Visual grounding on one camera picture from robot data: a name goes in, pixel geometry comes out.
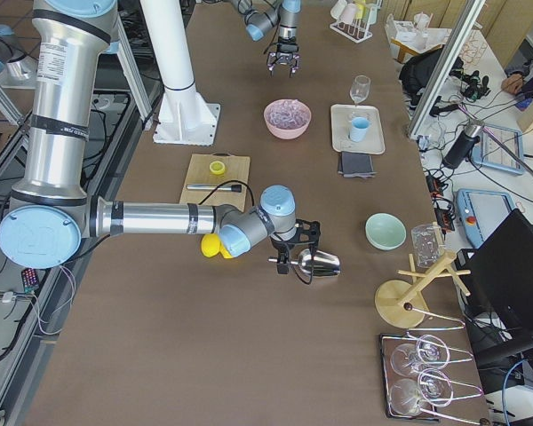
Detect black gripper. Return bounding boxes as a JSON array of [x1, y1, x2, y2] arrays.
[[270, 218, 321, 274], [268, 38, 299, 77]]

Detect metal ice scoop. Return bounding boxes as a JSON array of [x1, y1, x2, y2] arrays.
[[286, 248, 341, 277]]

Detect pink bowl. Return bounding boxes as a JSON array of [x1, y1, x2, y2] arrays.
[[263, 99, 312, 140]]

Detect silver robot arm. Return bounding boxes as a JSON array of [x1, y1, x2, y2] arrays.
[[229, 0, 301, 77], [0, 1, 320, 272]]

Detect clear plastic ice cubes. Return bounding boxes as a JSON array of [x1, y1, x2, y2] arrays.
[[266, 99, 310, 130]]

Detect white cup rack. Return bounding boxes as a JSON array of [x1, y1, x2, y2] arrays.
[[330, 1, 381, 43]]

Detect pink cup in rack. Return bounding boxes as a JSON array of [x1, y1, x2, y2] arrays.
[[330, 0, 357, 25]]

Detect yellow cup in rack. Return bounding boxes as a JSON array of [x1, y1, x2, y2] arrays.
[[354, 0, 366, 20]]

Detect light blue cup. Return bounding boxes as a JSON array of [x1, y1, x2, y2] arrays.
[[348, 116, 370, 142]]

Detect green lime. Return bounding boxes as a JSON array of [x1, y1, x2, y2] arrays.
[[219, 243, 233, 259]]

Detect yellow lemon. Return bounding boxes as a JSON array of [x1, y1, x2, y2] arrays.
[[200, 233, 221, 257]]

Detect beige plastic tray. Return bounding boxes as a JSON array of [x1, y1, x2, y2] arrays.
[[330, 104, 386, 154]]

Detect clear wine glass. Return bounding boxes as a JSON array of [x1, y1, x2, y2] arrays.
[[349, 75, 371, 106]]

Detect wooden cutting board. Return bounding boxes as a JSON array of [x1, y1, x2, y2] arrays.
[[179, 154, 251, 211]]

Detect mint green bowl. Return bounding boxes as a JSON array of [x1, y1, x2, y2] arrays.
[[365, 213, 407, 250]]

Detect yellow citrus squeezer cap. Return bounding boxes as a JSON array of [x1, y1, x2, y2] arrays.
[[209, 161, 227, 176]]

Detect dark grey folded cloth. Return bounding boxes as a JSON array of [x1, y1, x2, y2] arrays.
[[338, 152, 376, 178]]

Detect black bag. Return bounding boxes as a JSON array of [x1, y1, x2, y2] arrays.
[[399, 48, 443, 111]]

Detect white cardboard box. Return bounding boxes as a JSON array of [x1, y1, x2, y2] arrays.
[[385, 12, 451, 63]]

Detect clear tumbler glass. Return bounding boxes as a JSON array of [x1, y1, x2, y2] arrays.
[[411, 223, 444, 268]]

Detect upside-down wine glass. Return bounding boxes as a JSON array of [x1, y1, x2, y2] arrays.
[[390, 335, 473, 377], [388, 368, 485, 417]]

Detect black glass tray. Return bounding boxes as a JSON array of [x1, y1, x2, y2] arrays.
[[378, 332, 489, 421]]

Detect black thermos bottle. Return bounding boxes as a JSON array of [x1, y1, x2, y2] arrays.
[[442, 122, 482, 170]]

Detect blue teach pendant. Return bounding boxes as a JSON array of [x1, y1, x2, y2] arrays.
[[456, 188, 514, 249], [472, 124, 525, 175]]

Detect black monitor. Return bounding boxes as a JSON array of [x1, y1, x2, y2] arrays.
[[457, 209, 533, 367]]

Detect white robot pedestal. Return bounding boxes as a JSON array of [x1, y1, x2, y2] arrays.
[[142, 1, 220, 146]]

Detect aluminium frame post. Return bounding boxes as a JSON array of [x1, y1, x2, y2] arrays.
[[407, 0, 485, 140]]

